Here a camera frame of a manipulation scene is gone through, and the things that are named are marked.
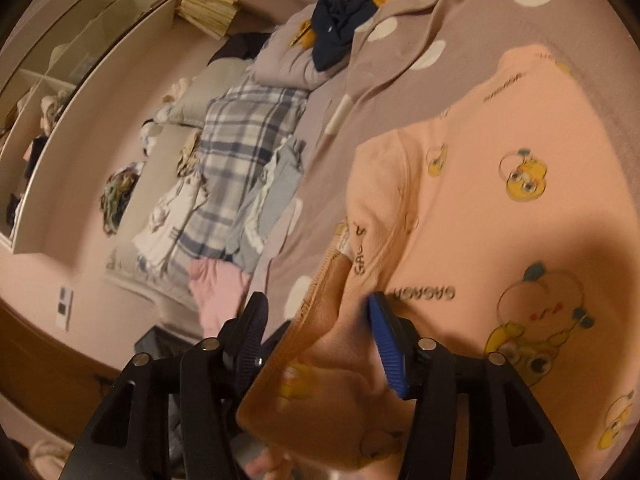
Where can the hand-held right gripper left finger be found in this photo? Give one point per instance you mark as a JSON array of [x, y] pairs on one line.
[[252, 330]]

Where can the dark cloth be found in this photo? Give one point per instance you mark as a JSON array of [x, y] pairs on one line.
[[245, 45]]

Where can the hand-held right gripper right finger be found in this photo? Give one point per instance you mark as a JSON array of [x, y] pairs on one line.
[[387, 345]]

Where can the yellow fringe hanging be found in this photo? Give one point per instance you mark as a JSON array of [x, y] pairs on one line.
[[207, 10]]

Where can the beige pillow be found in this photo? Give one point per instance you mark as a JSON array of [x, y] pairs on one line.
[[210, 95]]

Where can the orange duck print shirt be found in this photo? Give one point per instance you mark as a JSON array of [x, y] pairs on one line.
[[475, 220]]

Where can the lilac grey pillow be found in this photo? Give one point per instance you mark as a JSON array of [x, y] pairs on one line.
[[285, 67]]

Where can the white cloth on shelf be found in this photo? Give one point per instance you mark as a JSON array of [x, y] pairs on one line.
[[56, 110]]

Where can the white wall shelf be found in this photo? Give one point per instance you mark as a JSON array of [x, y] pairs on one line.
[[100, 85]]

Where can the pink garment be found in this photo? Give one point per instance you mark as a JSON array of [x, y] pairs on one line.
[[220, 285]]

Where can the navy garment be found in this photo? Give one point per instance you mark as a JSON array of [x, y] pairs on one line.
[[335, 30]]

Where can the light blue ruffled cloth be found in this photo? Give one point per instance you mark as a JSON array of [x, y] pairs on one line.
[[280, 185]]

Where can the brown white dotted blanket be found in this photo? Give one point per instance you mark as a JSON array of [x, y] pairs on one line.
[[400, 55]]

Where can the wall power outlet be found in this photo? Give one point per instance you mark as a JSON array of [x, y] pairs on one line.
[[64, 307]]

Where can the white printed clothes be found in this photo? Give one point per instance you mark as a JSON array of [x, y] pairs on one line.
[[160, 230]]

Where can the white cloth bundle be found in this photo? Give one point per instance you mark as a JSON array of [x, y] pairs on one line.
[[50, 455]]

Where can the multicoloured cloth pile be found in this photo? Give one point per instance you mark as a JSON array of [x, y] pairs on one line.
[[117, 200]]

